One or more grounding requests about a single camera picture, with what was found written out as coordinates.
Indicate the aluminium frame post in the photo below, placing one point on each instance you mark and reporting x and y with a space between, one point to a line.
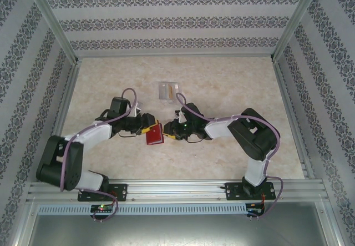
294 21
54 21

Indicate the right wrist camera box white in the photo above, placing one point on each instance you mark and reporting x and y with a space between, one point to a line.
181 116

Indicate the aluminium mounting rail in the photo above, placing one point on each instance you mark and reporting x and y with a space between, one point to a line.
177 190

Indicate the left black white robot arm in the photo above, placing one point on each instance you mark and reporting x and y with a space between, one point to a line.
55 160

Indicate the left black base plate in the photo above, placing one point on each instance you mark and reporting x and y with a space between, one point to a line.
122 191

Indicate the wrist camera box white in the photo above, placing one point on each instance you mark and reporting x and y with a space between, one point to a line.
138 110
181 116

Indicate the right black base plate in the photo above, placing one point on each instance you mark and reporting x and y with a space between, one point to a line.
231 191

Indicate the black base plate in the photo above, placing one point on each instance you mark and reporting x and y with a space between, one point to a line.
122 191
231 191

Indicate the red card holder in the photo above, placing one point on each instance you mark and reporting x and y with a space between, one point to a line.
155 136

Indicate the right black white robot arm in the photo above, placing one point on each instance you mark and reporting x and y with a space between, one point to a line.
249 137

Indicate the clear plastic card case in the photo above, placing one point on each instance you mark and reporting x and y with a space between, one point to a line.
166 90

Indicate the aluminium table edge rail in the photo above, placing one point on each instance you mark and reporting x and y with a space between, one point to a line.
69 90
177 56
284 90

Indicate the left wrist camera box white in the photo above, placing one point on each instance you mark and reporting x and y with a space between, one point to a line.
138 110

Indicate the aluminium frame leg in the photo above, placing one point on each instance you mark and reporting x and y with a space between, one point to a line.
23 223
332 223

